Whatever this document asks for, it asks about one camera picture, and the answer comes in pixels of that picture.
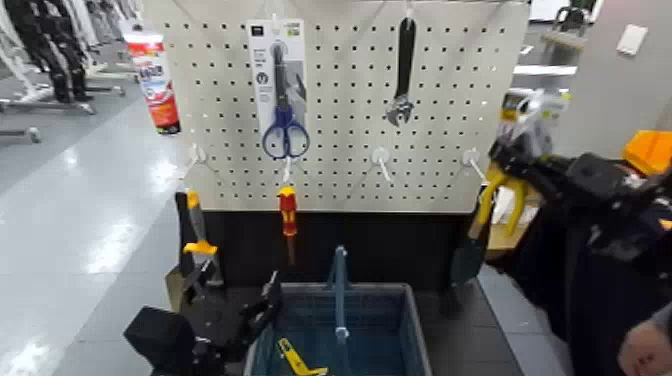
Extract yellow utility knife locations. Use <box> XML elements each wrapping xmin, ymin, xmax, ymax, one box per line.
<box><xmin>275</xmin><ymin>336</ymin><xmax>330</xmax><ymax>376</ymax></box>

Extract wooden handled dark trowel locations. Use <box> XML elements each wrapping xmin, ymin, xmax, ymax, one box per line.
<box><xmin>447</xmin><ymin>207</ymin><xmax>495</xmax><ymax>317</ymax></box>

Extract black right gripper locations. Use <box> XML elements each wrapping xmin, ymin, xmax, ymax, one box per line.
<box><xmin>488</xmin><ymin>136</ymin><xmax>641</xmax><ymax>212</ymax></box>

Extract yellow pliers with package card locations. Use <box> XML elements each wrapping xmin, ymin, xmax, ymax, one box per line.
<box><xmin>474</xmin><ymin>87</ymin><xmax>573</xmax><ymax>239</ymax></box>

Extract red white sealant tube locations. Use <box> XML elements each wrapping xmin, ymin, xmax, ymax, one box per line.
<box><xmin>122</xmin><ymin>29</ymin><xmax>183</xmax><ymax>136</ymax></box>

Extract blue plastic crate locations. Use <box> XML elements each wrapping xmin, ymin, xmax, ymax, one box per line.
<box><xmin>242</xmin><ymin>244</ymin><xmax>435</xmax><ymax>376</ymax></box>

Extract grey stand base with castor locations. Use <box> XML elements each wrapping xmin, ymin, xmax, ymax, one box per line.
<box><xmin>0</xmin><ymin>124</ymin><xmax>43</xmax><ymax>145</ymax></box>

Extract blue scissors on white card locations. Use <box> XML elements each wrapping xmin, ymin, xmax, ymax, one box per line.
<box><xmin>244</xmin><ymin>17</ymin><xmax>312</xmax><ymax>162</ymax></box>

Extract black humanoid robot on stand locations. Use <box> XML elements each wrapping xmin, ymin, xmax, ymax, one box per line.
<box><xmin>73</xmin><ymin>0</ymin><xmax>144</xmax><ymax>99</ymax></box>
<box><xmin>0</xmin><ymin>0</ymin><xmax>99</xmax><ymax>117</ymax></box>

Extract brown cardboard box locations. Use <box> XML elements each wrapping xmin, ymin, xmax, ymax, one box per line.
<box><xmin>487</xmin><ymin>188</ymin><xmax>543</xmax><ymax>252</ymax></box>

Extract black adjustable wrench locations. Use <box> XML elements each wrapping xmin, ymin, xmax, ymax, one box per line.
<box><xmin>384</xmin><ymin>15</ymin><xmax>419</xmax><ymax>129</ymax></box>

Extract grey scraper with orange trim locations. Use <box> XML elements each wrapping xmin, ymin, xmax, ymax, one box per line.
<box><xmin>181</xmin><ymin>189</ymin><xmax>225</xmax><ymax>289</ymax></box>

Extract tan cardboard piece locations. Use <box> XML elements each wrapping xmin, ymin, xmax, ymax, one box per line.
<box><xmin>164</xmin><ymin>264</ymin><xmax>186</xmax><ymax>312</ymax></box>

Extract white wall switch plate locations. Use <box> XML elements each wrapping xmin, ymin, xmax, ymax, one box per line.
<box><xmin>615</xmin><ymin>22</ymin><xmax>650</xmax><ymax>58</ymax></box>

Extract red yellow screwdriver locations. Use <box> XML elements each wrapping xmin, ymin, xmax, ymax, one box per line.
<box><xmin>276</xmin><ymin>184</ymin><xmax>300</xmax><ymax>267</ymax></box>

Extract distant black frame chair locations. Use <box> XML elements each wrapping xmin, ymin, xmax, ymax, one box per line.
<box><xmin>539</xmin><ymin>4</ymin><xmax>601</xmax><ymax>67</ymax></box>

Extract black cloth covered table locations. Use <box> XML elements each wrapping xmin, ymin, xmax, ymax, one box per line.
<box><xmin>501</xmin><ymin>204</ymin><xmax>600</xmax><ymax>348</ymax></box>

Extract beige metal pegboard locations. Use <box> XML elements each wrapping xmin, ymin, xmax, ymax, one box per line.
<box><xmin>141</xmin><ymin>0</ymin><xmax>531</xmax><ymax>214</ymax></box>

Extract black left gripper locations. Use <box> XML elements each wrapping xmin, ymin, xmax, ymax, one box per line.
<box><xmin>179</xmin><ymin>258</ymin><xmax>283</xmax><ymax>376</ymax></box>

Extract orange plastic bin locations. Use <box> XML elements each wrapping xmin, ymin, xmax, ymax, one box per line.
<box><xmin>621</xmin><ymin>129</ymin><xmax>672</xmax><ymax>178</ymax></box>

